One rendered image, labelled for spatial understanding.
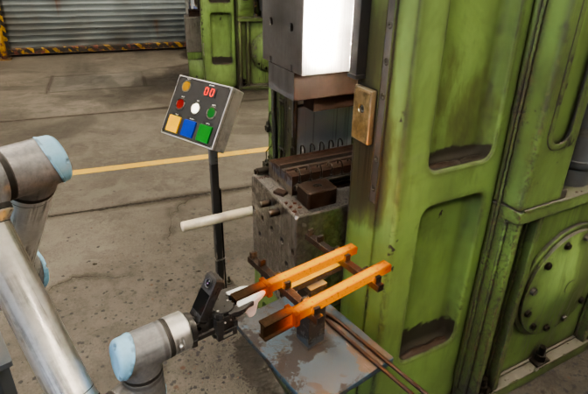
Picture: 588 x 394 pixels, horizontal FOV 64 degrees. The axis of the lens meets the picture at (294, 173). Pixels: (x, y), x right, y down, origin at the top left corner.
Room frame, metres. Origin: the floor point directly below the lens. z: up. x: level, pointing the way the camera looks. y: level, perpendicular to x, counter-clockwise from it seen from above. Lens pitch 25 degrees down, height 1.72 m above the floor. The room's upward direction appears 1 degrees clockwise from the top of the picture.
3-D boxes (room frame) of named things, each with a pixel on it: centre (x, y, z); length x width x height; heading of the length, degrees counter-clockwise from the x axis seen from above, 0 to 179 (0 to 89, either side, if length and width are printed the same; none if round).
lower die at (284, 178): (1.71, -0.13, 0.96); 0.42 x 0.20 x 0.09; 118
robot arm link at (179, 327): (0.83, 0.26, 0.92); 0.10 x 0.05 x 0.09; 37
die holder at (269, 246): (1.67, -0.17, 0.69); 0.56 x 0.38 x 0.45; 118
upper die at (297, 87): (1.71, -0.13, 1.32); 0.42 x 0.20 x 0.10; 118
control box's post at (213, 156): (2.06, 0.39, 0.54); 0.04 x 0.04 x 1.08; 28
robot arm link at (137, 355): (0.78, 0.33, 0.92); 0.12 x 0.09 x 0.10; 127
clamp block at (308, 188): (1.48, -0.08, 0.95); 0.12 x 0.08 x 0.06; 118
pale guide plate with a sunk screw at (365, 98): (1.40, -0.21, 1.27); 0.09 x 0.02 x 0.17; 28
